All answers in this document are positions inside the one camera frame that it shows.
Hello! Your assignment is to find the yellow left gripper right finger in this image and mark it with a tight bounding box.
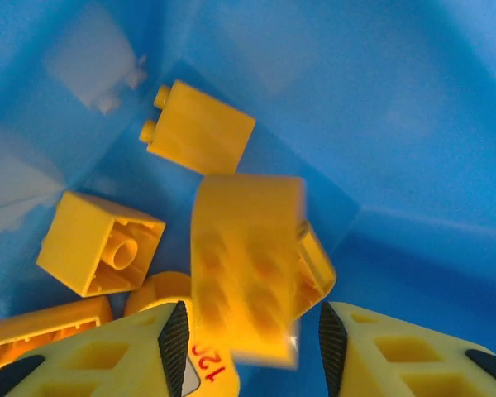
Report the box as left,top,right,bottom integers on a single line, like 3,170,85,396
318,300,496,397

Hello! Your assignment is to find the yellow lego brick with label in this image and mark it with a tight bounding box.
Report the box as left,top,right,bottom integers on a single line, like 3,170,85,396
181,326,243,397

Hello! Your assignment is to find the yellow round lego piece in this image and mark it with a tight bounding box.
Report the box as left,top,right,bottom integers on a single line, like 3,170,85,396
123,270,195,319

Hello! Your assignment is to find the blue plastic bin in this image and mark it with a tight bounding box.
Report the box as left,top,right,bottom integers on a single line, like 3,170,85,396
0,0,496,397

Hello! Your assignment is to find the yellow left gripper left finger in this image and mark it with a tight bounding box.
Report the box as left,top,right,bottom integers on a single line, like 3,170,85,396
0,299,190,397

